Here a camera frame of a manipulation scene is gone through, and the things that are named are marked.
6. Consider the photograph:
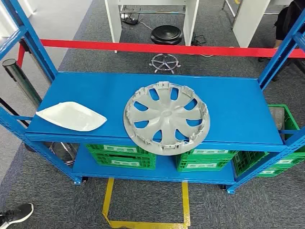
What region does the white plastic panel part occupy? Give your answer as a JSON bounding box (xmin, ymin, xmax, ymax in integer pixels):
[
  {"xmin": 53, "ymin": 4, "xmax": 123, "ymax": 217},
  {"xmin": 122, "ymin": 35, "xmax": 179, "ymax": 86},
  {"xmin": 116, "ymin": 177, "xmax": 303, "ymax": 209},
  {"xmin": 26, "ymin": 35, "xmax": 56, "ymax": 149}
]
[{"xmin": 35, "ymin": 101, "xmax": 108, "ymax": 133}]

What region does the blue metal shelf rack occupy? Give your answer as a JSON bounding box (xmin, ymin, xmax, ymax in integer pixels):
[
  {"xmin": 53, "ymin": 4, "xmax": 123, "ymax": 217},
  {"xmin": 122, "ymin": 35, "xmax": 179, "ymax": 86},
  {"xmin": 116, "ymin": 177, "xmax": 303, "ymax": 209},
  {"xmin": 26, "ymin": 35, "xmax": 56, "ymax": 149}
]
[{"xmin": 0, "ymin": 0, "xmax": 305, "ymax": 195}]

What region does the black round stool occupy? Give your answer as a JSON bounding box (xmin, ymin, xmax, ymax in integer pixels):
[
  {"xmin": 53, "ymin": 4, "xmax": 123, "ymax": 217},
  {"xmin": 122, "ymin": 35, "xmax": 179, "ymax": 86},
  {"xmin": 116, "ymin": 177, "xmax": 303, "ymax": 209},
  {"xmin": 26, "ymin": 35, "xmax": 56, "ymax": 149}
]
[{"xmin": 149, "ymin": 25, "xmax": 183, "ymax": 75}]

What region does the black stanchion pole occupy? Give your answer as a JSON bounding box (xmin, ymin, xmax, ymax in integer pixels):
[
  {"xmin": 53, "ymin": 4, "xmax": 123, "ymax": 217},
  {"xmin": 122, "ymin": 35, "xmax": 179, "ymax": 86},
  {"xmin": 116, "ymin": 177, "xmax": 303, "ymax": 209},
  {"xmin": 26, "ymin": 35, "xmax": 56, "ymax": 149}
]
[{"xmin": 0, "ymin": 97, "xmax": 26, "ymax": 125}]

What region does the white cable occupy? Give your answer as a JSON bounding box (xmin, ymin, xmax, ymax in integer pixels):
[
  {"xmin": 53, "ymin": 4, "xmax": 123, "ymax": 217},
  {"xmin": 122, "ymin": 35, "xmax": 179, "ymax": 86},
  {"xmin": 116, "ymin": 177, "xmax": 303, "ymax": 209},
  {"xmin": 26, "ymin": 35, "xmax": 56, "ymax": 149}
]
[{"xmin": 188, "ymin": 46, "xmax": 235, "ymax": 58}]

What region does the person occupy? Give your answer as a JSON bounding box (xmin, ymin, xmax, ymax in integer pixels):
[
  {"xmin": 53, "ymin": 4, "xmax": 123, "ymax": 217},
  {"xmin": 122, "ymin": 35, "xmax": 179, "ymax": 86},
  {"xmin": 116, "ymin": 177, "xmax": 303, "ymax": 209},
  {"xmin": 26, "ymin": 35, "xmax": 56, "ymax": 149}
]
[{"xmin": 273, "ymin": 0, "xmax": 305, "ymax": 49}]

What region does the white desk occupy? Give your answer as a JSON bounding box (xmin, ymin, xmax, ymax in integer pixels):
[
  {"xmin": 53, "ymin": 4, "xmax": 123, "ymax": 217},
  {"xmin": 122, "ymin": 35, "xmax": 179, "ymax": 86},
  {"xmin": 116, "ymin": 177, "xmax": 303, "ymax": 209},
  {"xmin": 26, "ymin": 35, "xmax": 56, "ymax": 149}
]
[
  {"xmin": 105, "ymin": 0, "xmax": 200, "ymax": 54},
  {"xmin": 223, "ymin": 0, "xmax": 271, "ymax": 48}
]

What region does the open green plastic crate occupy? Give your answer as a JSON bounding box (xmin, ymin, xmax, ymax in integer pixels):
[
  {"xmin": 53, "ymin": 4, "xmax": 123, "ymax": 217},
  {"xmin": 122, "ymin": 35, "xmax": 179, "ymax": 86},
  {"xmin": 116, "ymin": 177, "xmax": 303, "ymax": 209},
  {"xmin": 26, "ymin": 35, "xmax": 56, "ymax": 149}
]
[{"xmin": 232, "ymin": 104, "xmax": 305, "ymax": 176}]

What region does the grey foam block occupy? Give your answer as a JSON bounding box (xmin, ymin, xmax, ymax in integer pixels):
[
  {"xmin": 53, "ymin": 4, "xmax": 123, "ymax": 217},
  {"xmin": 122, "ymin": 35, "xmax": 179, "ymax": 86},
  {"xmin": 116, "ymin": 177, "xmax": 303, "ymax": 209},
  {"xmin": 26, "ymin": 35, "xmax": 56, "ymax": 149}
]
[{"xmin": 269, "ymin": 106, "xmax": 285, "ymax": 140}]

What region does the black cable bundle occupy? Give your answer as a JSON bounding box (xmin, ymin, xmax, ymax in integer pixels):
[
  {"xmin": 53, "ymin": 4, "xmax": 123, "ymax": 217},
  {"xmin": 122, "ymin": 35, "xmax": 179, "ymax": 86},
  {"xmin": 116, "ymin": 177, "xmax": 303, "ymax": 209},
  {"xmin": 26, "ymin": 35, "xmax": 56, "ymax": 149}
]
[{"xmin": 191, "ymin": 33, "xmax": 206, "ymax": 46}]

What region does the black power strip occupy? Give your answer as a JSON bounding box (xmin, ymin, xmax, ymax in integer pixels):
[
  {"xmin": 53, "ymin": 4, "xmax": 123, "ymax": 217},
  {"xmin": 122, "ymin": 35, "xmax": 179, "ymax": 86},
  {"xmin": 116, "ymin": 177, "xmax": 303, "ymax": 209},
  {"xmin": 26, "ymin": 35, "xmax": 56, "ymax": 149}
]
[{"xmin": 122, "ymin": 16, "xmax": 144, "ymax": 26}]

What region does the person's black shoe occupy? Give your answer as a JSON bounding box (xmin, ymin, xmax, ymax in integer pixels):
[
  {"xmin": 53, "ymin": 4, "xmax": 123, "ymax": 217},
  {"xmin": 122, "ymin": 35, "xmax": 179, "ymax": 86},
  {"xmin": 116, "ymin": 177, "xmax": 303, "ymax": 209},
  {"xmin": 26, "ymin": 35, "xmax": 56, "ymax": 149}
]
[{"xmin": 0, "ymin": 203, "xmax": 34, "ymax": 229}]

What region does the red barrier belt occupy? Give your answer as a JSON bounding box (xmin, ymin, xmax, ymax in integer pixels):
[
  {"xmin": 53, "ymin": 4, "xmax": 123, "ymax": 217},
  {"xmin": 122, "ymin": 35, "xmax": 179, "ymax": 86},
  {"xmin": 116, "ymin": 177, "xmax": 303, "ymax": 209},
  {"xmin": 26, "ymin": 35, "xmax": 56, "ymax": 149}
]
[{"xmin": 16, "ymin": 39, "xmax": 305, "ymax": 69}]

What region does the grey plastic hubcap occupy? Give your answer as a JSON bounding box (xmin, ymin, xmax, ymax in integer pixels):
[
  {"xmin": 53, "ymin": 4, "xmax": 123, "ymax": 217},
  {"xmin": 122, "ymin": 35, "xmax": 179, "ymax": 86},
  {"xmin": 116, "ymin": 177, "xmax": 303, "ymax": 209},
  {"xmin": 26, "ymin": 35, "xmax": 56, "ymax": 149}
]
[{"xmin": 123, "ymin": 81, "xmax": 211, "ymax": 156}]

